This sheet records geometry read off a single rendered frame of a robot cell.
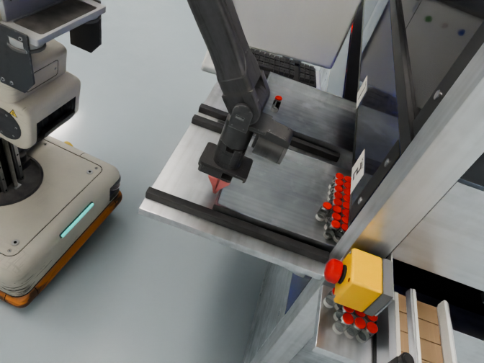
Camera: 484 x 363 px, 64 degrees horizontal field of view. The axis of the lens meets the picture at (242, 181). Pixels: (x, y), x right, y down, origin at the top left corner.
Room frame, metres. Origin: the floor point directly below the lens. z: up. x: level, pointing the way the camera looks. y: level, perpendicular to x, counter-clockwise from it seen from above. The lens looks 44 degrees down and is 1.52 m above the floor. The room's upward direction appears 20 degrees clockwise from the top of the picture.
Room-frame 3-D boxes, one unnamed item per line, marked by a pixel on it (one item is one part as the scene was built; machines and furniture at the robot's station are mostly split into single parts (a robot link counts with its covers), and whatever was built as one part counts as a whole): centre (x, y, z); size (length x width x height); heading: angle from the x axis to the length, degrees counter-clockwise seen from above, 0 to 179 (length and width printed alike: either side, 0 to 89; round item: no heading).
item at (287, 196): (0.66, -0.13, 0.90); 0.34 x 0.26 x 0.04; 90
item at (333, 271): (0.41, -0.20, 0.99); 0.04 x 0.04 x 0.04; 89
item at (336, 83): (1.52, -0.24, 0.73); 1.98 x 0.01 x 0.25; 179
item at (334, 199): (0.66, -0.22, 0.90); 0.18 x 0.02 x 0.05; 0
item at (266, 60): (1.37, 0.07, 0.82); 0.40 x 0.14 x 0.02; 98
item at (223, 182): (0.59, 0.06, 0.94); 0.07 x 0.07 x 0.09; 0
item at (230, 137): (0.59, 0.03, 1.07); 0.07 x 0.06 x 0.07; 87
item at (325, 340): (0.39, -0.29, 0.87); 0.14 x 0.13 x 0.02; 89
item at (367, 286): (0.41, -0.25, 0.99); 0.08 x 0.07 x 0.07; 89
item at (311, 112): (1.00, -0.14, 0.90); 0.34 x 0.26 x 0.04; 89
